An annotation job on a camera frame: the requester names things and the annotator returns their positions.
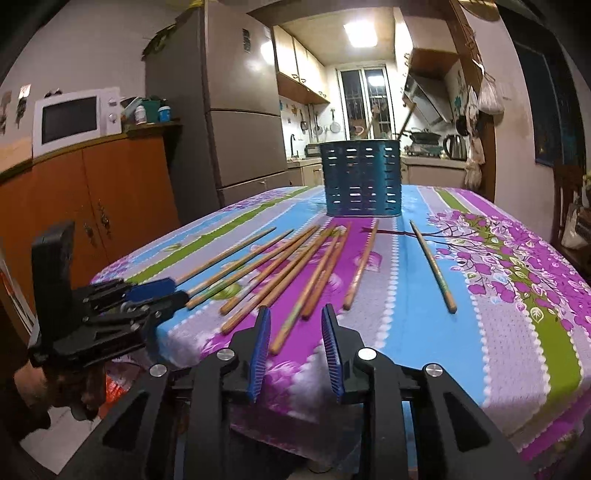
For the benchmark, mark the black wok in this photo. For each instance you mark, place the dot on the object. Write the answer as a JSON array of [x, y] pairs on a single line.
[[422, 136]]

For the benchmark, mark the dark window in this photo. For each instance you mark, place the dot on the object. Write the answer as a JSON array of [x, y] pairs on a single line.
[[549, 101]]

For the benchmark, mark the white bottle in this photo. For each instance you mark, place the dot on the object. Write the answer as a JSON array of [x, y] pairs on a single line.
[[141, 115]]

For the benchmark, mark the green box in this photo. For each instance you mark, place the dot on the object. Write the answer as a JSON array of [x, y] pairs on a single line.
[[134, 108]]

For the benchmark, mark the electric kettle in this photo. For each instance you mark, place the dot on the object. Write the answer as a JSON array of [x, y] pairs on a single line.
[[456, 146]]

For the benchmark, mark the person's left hand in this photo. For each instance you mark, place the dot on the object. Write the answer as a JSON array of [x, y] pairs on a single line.
[[60, 385]]

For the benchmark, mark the white microwave oven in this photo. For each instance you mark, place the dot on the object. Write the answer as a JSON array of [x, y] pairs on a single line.
[[74, 120]]

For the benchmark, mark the orange plastic bag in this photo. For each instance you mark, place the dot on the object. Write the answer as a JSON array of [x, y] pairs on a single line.
[[114, 392]]

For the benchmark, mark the hanging white plastic bag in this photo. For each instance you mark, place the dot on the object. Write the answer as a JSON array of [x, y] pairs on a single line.
[[490, 99]]

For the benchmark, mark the range hood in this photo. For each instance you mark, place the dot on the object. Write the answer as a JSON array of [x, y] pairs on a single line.
[[427, 99]]

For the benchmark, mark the upper kitchen cabinets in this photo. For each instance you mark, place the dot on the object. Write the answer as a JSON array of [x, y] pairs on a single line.
[[300, 64]]

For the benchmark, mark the hanging cloth bundle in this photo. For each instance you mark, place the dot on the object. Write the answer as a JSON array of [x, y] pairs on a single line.
[[474, 159]]

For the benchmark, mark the wooden door frame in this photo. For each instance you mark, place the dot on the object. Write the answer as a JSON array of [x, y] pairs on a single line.
[[485, 134]]

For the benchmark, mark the kitchen ceiling light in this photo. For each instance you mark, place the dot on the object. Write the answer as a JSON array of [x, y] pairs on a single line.
[[361, 33]]

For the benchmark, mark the orange wooden cabinet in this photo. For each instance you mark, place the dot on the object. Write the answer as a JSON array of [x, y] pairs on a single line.
[[92, 203]]

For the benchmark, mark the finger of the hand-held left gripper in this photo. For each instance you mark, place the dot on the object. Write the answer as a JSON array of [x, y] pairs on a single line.
[[152, 290], [168, 303]]

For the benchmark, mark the floral striped tablecloth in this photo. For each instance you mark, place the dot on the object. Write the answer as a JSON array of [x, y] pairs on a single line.
[[415, 323]]

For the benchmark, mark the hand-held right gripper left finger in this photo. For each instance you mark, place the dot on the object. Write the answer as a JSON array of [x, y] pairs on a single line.
[[258, 360]]

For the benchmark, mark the leaf wall decal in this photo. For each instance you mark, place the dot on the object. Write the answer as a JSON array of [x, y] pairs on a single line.
[[22, 104]]

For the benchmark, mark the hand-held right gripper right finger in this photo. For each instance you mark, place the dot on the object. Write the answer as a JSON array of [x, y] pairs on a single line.
[[333, 360]]

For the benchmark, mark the brown refrigerator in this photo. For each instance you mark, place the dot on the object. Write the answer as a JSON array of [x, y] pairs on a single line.
[[240, 115]]

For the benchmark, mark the gas stove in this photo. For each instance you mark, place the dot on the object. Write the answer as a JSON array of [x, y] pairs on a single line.
[[424, 148]]

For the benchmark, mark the teal perforated utensil holder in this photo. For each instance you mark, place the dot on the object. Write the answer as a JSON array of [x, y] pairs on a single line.
[[360, 180]]

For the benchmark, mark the barred kitchen window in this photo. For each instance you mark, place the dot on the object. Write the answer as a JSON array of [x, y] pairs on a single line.
[[367, 101]]

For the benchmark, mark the person's left forearm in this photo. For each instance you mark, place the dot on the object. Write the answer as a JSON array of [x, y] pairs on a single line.
[[21, 415]]

